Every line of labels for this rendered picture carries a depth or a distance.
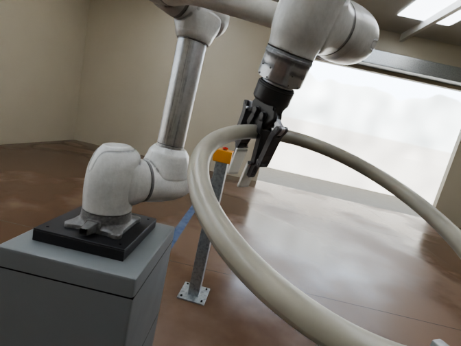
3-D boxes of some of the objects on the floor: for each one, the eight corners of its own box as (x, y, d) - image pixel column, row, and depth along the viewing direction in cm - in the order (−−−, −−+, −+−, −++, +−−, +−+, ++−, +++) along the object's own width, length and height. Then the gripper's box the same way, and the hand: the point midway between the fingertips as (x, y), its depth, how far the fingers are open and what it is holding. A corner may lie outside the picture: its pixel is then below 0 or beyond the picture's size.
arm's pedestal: (-52, 487, 83) (-43, 248, 69) (60, 353, 132) (79, 198, 118) (104, 529, 81) (147, 295, 67) (158, 377, 131) (190, 224, 117)
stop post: (210, 290, 207) (241, 151, 188) (203, 306, 187) (238, 153, 168) (185, 282, 209) (213, 145, 190) (176, 298, 189) (207, 146, 170)
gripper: (240, 64, 56) (208, 158, 68) (291, 98, 44) (242, 205, 56) (267, 71, 60) (232, 158, 72) (321, 104, 49) (269, 202, 60)
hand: (241, 168), depth 62 cm, fingers closed on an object, 4 cm apart
